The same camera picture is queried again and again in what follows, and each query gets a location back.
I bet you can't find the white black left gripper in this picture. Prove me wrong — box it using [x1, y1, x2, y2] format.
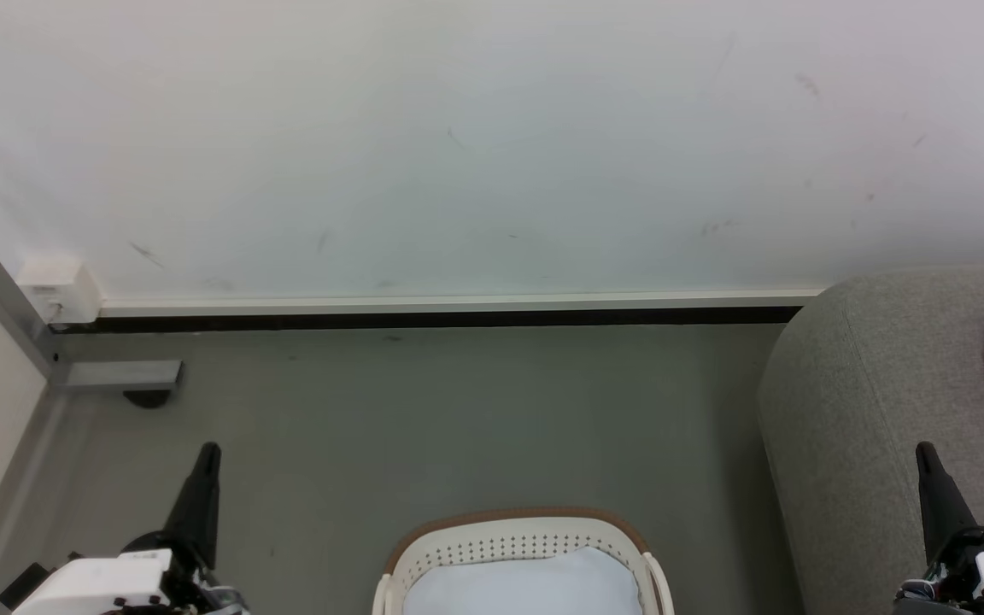
[12, 442, 250, 615]

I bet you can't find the white laundry basket brown rim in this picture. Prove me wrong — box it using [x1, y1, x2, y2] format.
[372, 507, 675, 615]

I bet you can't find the white wall outlet box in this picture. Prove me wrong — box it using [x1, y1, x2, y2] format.
[17, 255, 103, 326]

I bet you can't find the grey fabric sofa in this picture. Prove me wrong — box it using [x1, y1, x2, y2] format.
[757, 265, 984, 615]

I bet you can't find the grey metal frame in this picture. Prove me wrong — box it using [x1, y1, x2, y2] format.
[0, 208, 185, 615]

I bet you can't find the pale blue cloth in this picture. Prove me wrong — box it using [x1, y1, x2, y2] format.
[402, 547, 643, 615]

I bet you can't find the white black wall baseboard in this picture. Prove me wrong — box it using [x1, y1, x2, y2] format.
[48, 288, 828, 335]

